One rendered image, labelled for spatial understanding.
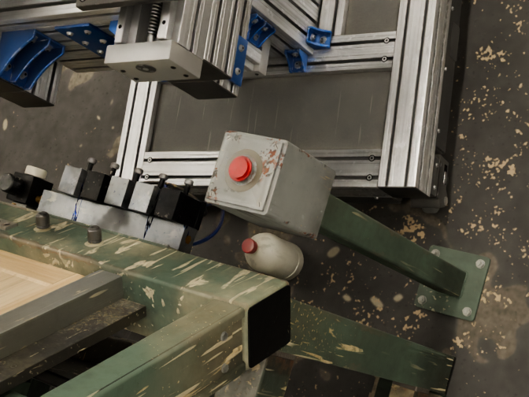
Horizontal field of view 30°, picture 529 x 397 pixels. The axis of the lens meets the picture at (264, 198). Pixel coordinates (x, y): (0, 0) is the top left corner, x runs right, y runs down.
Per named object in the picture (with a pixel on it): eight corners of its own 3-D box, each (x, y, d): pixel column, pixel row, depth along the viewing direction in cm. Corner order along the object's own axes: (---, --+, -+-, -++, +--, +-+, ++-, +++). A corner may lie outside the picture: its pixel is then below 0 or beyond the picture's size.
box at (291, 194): (339, 172, 163) (286, 139, 148) (319, 241, 161) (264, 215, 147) (279, 161, 169) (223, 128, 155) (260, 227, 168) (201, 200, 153)
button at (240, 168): (260, 161, 150) (253, 157, 148) (252, 186, 150) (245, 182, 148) (238, 157, 152) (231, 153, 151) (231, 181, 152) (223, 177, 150)
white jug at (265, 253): (309, 247, 249) (270, 229, 232) (298, 285, 248) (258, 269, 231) (277, 239, 254) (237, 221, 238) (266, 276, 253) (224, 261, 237)
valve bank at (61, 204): (260, 204, 191) (191, 170, 171) (239, 275, 189) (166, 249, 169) (77, 163, 218) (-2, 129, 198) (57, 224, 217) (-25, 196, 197)
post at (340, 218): (467, 272, 226) (319, 186, 164) (460, 298, 225) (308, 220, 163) (444, 267, 229) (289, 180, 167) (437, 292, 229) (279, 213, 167)
